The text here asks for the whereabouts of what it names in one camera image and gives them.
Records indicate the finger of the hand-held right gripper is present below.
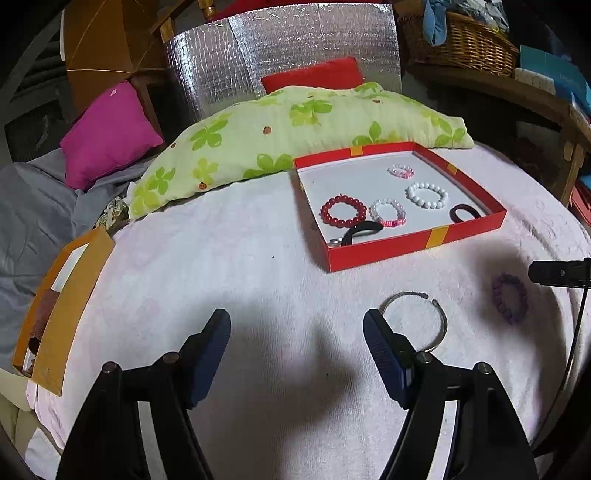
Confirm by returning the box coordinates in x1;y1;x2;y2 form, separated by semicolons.
528;258;591;289

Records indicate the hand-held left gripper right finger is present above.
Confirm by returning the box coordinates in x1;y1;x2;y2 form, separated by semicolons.
363;309;539;480

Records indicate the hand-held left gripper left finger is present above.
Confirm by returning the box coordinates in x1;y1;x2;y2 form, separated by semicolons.
55;308;232;480

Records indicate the purple bead bracelet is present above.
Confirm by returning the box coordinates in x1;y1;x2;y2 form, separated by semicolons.
491;273;528;325

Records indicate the silver bangle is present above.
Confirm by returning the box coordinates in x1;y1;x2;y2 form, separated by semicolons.
379;292;448;354

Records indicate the red cardboard box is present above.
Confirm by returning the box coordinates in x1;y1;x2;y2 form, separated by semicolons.
294;142;508;273

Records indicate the orange cardboard box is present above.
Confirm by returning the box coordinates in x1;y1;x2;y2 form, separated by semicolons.
11;226;116;398

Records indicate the leaf patterned cloth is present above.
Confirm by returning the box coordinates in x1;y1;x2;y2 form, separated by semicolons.
95;196;130;232

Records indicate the wooden shelf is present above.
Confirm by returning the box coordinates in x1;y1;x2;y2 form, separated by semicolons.
402;60;591;208

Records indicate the white packet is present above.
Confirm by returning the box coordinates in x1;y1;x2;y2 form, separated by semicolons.
515;68;557;95

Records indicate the blue box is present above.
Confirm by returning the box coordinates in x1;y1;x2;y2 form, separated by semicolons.
519;44;591;116

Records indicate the grey cloth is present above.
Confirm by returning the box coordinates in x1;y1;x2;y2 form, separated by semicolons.
0;150;148;370

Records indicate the green floral pillow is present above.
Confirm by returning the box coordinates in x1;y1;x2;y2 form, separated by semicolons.
128;82;475;220

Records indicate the wicker basket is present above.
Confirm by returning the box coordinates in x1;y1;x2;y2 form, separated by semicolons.
397;9;520;78

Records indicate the magenta pillow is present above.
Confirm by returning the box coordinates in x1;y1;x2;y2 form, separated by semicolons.
60;80;165;191

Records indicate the blue cloth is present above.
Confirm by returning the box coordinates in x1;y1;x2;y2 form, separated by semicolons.
425;0;451;47

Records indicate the red cushion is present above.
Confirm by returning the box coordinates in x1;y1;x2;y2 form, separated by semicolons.
261;57;365;95

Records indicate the silver foil insulation sheet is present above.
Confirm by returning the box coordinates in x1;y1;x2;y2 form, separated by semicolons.
164;4;402;134

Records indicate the brown cardboard box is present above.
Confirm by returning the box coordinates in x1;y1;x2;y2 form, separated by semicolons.
62;0;162;93

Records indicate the black cable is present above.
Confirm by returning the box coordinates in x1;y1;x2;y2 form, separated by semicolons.
531;285;591;457

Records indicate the dark brown hair tie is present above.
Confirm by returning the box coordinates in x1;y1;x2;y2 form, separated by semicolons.
449;203;491;224

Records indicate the black hair tie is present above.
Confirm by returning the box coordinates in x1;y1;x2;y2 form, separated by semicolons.
329;220;383;247

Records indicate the clear and pink bead bracelet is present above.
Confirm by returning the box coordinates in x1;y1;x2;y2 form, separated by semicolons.
369;198;408;228

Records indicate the red bead bracelet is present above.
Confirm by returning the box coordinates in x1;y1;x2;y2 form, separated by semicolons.
320;195;367;228

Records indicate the white bead bracelet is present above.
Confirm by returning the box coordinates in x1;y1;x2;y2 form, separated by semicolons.
405;182;450;210

